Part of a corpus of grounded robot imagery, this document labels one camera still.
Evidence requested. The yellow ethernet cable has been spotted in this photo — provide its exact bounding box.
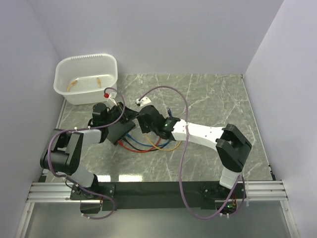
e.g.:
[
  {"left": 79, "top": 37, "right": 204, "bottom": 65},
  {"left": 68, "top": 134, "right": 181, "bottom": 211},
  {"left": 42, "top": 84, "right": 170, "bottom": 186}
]
[{"left": 145, "top": 133, "right": 182, "bottom": 152}]

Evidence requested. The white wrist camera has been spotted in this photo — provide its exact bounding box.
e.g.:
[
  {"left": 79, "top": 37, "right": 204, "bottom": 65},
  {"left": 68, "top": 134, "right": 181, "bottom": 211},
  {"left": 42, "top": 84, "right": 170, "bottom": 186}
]
[
  {"left": 104, "top": 92, "right": 117, "bottom": 107},
  {"left": 136, "top": 97, "right": 152, "bottom": 107}
]

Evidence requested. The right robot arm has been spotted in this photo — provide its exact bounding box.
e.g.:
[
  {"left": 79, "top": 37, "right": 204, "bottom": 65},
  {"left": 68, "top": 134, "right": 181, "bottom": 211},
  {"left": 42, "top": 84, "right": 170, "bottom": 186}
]
[{"left": 137, "top": 105, "right": 252, "bottom": 198}]

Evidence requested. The orange cable in tub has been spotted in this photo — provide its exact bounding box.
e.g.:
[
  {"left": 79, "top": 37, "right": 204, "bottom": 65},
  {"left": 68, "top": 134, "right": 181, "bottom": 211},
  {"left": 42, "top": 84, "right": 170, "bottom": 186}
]
[{"left": 66, "top": 77, "right": 103, "bottom": 93}]

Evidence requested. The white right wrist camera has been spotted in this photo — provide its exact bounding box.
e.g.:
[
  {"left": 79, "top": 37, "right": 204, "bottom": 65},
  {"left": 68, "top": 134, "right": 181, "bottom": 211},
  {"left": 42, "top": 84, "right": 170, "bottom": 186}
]
[{"left": 136, "top": 97, "right": 152, "bottom": 107}]

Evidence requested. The aluminium rail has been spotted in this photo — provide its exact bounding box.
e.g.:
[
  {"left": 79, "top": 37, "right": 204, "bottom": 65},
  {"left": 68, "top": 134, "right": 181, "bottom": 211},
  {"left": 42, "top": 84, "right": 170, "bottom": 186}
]
[{"left": 26, "top": 180, "right": 288, "bottom": 203}]

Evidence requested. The black ethernet cable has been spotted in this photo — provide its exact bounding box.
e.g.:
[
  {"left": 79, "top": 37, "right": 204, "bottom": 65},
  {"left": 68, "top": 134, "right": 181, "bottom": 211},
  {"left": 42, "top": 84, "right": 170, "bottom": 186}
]
[{"left": 122, "top": 137, "right": 159, "bottom": 152}]

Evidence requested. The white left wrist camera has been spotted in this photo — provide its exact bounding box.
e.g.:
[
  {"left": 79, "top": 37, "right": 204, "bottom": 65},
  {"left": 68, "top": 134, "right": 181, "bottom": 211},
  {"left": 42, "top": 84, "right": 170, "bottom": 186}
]
[{"left": 104, "top": 92, "right": 117, "bottom": 107}]

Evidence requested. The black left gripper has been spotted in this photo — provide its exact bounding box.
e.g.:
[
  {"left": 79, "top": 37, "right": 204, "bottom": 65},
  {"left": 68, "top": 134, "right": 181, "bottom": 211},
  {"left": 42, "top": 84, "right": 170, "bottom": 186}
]
[{"left": 104, "top": 102, "right": 137, "bottom": 127}]

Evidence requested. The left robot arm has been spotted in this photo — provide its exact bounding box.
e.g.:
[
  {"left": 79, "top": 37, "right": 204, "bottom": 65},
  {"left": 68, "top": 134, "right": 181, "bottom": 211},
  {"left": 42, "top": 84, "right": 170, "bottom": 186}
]
[{"left": 40, "top": 102, "right": 139, "bottom": 199}]

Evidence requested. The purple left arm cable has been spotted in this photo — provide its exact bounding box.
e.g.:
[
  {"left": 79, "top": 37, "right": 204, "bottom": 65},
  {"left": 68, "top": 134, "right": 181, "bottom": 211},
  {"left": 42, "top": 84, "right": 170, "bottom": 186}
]
[{"left": 47, "top": 87, "right": 126, "bottom": 220}]

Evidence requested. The red ethernet cable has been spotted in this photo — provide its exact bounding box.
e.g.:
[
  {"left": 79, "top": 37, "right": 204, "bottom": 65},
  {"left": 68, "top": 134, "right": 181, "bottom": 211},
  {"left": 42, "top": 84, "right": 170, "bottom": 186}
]
[{"left": 117, "top": 137, "right": 161, "bottom": 153}]

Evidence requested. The blue ethernet cable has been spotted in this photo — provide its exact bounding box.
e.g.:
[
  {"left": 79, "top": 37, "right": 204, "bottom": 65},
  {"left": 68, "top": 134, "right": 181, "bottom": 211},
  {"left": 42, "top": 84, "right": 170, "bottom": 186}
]
[{"left": 125, "top": 108, "right": 174, "bottom": 147}]

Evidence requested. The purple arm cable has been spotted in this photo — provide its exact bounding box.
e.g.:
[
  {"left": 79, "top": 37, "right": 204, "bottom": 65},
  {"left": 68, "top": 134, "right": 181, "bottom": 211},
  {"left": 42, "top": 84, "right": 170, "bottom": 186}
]
[
  {"left": 47, "top": 87, "right": 126, "bottom": 220},
  {"left": 139, "top": 85, "right": 246, "bottom": 220}
]

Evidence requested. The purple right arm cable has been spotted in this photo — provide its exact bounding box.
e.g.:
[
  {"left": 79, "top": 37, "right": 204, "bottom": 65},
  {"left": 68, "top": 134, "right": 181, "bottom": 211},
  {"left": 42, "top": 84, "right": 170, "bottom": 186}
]
[{"left": 139, "top": 85, "right": 246, "bottom": 220}]

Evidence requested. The white plastic tub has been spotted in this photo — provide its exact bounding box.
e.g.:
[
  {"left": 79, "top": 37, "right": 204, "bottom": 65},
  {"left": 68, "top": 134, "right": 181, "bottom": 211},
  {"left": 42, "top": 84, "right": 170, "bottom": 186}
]
[{"left": 53, "top": 54, "right": 118, "bottom": 105}]

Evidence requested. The black network switch box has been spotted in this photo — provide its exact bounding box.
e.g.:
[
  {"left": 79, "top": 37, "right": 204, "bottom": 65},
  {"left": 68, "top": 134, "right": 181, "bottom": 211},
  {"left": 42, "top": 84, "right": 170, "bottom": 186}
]
[{"left": 107, "top": 121, "right": 136, "bottom": 145}]

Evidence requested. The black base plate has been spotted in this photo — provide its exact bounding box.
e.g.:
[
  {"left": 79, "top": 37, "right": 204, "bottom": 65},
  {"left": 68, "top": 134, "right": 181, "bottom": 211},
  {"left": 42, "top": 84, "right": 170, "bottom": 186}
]
[{"left": 69, "top": 181, "right": 248, "bottom": 212}]

